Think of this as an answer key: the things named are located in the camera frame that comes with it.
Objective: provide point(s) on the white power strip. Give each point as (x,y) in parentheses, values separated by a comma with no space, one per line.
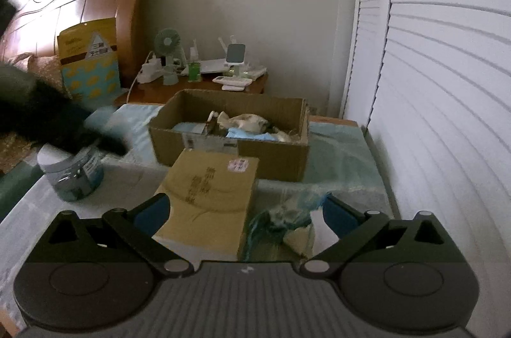
(149,71)

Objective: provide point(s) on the white cloth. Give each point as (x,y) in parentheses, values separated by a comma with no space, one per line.
(323,234)

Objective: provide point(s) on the yellow printed bag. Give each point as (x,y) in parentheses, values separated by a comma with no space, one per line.
(90,70)

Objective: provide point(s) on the clear jar white lid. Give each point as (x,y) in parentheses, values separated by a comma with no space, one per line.
(74,178)

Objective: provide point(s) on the white remote control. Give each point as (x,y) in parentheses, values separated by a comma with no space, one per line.
(231,79)

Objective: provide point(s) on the white camera device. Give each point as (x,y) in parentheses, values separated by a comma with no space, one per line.
(235,54)

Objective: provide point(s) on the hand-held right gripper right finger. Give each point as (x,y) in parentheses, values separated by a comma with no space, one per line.
(339,216)

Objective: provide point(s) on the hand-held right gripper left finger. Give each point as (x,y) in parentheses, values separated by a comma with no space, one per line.
(153,214)

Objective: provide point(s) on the cardboard box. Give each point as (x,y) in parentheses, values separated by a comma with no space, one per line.
(271,158)

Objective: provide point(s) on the white router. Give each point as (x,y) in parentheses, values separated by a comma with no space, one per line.
(211,65)

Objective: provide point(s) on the green bed sheet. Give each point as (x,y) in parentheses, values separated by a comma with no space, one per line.
(16,194)

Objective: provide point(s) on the wooden nightstand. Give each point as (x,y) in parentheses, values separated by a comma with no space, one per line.
(159,92)

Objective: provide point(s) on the pale green cup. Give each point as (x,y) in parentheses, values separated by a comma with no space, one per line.
(170,76)

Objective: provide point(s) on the small tan-topped box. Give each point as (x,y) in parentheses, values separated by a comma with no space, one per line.
(211,198)

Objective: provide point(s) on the teal tassel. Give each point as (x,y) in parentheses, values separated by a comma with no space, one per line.
(279,220)

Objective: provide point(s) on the small green desk fan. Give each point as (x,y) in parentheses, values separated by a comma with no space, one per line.
(167,42)

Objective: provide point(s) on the white louvered doors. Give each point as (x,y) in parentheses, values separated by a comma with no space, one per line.
(439,82)

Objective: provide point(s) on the small green bottle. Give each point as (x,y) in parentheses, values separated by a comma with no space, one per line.
(194,71)

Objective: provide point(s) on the person's left forearm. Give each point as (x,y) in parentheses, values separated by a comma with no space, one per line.
(44,106)

